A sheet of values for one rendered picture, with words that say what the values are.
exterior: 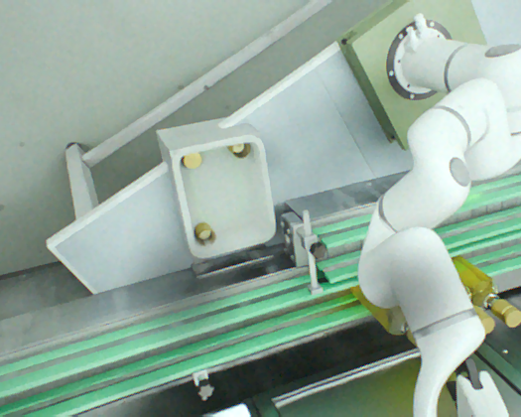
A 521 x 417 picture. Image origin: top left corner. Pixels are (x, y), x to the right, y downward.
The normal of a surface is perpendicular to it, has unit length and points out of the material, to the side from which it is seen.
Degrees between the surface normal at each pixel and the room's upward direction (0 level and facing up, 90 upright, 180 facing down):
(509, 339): 90
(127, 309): 90
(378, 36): 2
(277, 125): 0
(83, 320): 90
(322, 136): 0
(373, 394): 90
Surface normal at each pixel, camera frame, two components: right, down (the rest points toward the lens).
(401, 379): -0.11, -0.91
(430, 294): -0.19, -0.21
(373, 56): 0.40, 0.32
